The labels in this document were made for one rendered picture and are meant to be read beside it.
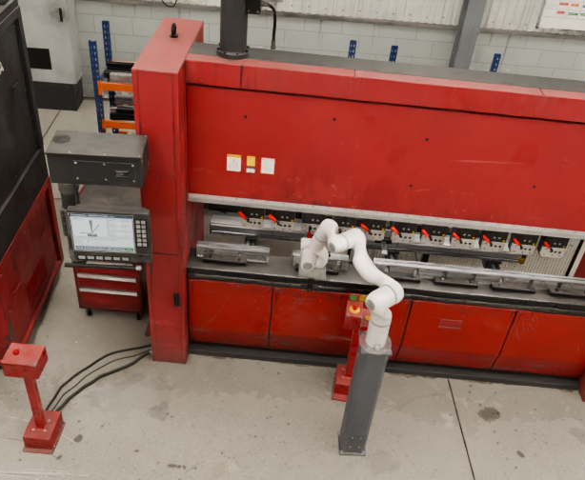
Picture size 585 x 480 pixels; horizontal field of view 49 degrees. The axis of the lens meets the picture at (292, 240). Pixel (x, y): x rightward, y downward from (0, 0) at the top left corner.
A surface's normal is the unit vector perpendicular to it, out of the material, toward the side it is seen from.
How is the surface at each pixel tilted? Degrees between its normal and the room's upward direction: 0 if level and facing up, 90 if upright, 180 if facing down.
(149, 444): 0
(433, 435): 0
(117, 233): 90
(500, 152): 90
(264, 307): 90
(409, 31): 90
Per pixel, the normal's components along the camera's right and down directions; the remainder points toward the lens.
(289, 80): -0.05, 0.60
